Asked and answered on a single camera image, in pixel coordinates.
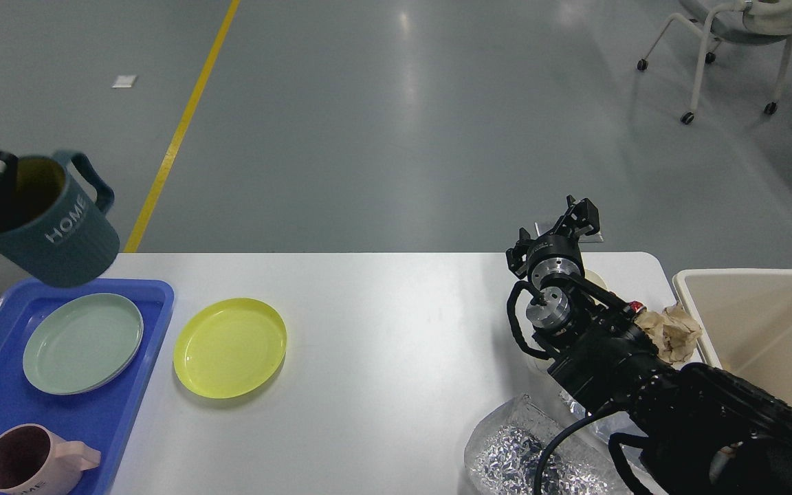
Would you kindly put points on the crumpled brown paper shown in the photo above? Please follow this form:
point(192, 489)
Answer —
point(674, 331)

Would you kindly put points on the white chair top right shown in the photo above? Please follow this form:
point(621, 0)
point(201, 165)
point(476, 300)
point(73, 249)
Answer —
point(742, 23)

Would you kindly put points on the blue plastic tray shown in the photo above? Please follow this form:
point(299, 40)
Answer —
point(103, 418)

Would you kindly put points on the small white cup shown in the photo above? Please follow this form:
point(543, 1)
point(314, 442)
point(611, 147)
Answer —
point(596, 279)

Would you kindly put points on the crumpled silver foil wrapper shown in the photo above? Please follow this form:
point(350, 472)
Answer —
point(503, 453)

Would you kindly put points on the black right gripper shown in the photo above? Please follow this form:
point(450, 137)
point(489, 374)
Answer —
point(557, 253)

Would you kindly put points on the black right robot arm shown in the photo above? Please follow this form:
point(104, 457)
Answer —
point(703, 430)

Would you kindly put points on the pale green plate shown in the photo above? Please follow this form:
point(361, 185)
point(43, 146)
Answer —
point(83, 345)

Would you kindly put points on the yellow plastic plate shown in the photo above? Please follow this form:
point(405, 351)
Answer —
point(230, 348)

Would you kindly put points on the pink mug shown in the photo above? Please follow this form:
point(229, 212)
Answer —
point(34, 460)

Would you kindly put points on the beige plastic bin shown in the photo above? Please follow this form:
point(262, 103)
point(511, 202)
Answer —
point(746, 315)

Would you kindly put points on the dark teal HOME mug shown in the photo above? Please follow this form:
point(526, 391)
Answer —
point(59, 232)

